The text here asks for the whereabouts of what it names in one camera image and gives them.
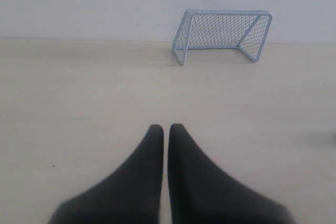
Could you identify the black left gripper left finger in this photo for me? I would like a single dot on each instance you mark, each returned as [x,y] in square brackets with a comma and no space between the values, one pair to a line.
[131,194]

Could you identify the light blue mini goal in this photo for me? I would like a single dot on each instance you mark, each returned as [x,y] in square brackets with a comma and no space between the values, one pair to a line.
[242,30]

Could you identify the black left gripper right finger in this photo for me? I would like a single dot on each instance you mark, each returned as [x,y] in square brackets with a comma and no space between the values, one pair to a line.
[201,192]

